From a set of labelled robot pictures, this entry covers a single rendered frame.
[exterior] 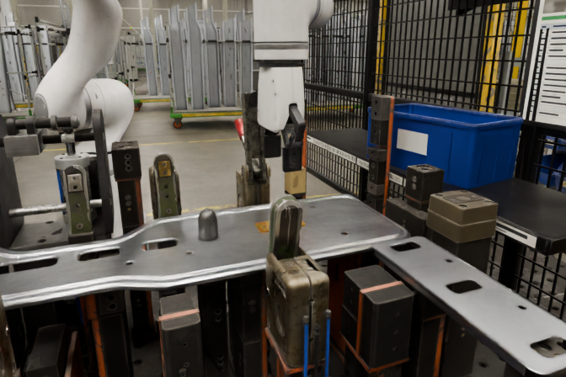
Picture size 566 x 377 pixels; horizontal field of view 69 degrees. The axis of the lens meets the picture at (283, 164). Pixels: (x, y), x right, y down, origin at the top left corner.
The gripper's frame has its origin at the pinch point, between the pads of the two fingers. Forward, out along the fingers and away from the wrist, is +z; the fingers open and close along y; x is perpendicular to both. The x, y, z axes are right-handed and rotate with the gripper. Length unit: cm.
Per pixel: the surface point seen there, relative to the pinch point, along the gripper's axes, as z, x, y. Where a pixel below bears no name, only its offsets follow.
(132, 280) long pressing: 12.2, -24.9, 9.3
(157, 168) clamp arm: 3.9, -19.0, -15.1
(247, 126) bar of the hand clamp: -3.1, -1.8, -14.2
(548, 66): -14, 54, 4
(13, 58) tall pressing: -3, -225, -927
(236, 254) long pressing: 12.0, -10.2, 7.7
